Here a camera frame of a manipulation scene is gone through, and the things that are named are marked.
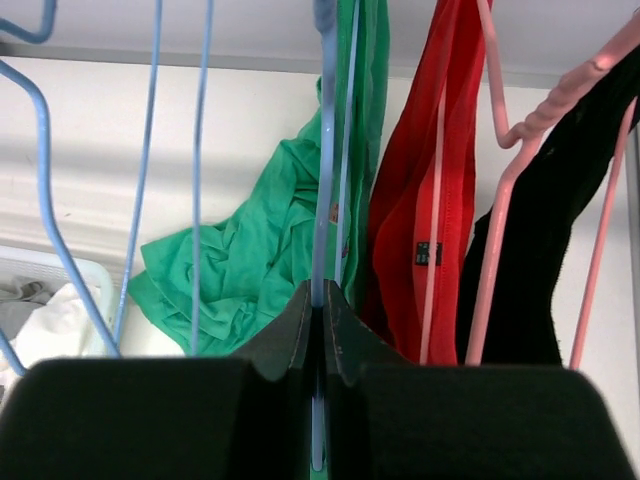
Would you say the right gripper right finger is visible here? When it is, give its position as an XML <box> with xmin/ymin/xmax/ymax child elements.
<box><xmin>323</xmin><ymin>280</ymin><xmax>415</xmax><ymax>386</ymax></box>

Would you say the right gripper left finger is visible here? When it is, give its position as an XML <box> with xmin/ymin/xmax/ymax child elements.
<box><xmin>232</xmin><ymin>280</ymin><xmax>313</xmax><ymax>382</ymax></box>

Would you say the green tank top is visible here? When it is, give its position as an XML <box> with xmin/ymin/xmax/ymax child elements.
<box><xmin>127</xmin><ymin>0</ymin><xmax>391</xmax><ymax>480</ymax></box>

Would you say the blue hanger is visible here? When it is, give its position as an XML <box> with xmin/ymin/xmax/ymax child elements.
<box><xmin>310</xmin><ymin>1</ymin><xmax>360</xmax><ymax>472</ymax></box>
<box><xmin>1</xmin><ymin>0</ymin><xmax>121</xmax><ymax>358</ymax></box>
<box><xmin>114</xmin><ymin>0</ymin><xmax>215</xmax><ymax>357</ymax></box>

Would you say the white tank top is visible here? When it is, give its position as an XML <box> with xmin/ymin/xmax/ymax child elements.
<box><xmin>4</xmin><ymin>283</ymin><xmax>94</xmax><ymax>368</ymax></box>

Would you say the grey tank top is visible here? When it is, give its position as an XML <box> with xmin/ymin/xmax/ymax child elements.
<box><xmin>1</xmin><ymin>281</ymin><xmax>52</xmax><ymax>339</ymax></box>

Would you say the red tank top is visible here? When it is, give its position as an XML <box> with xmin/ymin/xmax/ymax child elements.
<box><xmin>361</xmin><ymin>1</ymin><xmax>485</xmax><ymax>365</ymax></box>

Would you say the black tank top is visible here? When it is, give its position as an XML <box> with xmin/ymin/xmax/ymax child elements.
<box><xmin>482</xmin><ymin>50</ymin><xmax>639</xmax><ymax>366</ymax></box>

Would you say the pink hanger far right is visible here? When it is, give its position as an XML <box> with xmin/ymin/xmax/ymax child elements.
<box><xmin>456</xmin><ymin>19</ymin><xmax>639</xmax><ymax>367</ymax></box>

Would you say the pink hanger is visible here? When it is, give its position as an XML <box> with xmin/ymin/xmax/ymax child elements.
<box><xmin>456</xmin><ymin>19</ymin><xmax>639</xmax><ymax>367</ymax></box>
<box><xmin>419</xmin><ymin>1</ymin><xmax>545</xmax><ymax>365</ymax></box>

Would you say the white plastic basket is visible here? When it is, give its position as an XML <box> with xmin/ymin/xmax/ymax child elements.
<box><xmin>1</xmin><ymin>245</ymin><xmax>118</xmax><ymax>332</ymax></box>

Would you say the aluminium hanging rail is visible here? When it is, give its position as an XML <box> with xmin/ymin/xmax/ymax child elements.
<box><xmin>1</xmin><ymin>40</ymin><xmax>560</xmax><ymax>89</ymax></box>

